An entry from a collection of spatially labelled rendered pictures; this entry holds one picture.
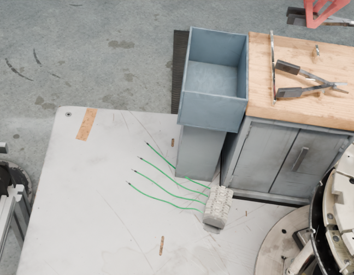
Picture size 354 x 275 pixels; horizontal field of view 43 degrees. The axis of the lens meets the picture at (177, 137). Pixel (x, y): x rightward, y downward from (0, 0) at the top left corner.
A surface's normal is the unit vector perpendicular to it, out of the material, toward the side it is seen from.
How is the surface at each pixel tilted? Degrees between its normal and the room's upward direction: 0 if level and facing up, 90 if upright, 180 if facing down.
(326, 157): 90
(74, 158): 0
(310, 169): 90
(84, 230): 0
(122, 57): 0
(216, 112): 90
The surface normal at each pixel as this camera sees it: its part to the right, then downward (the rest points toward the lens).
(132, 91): 0.11, -0.62
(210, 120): -0.11, 0.77
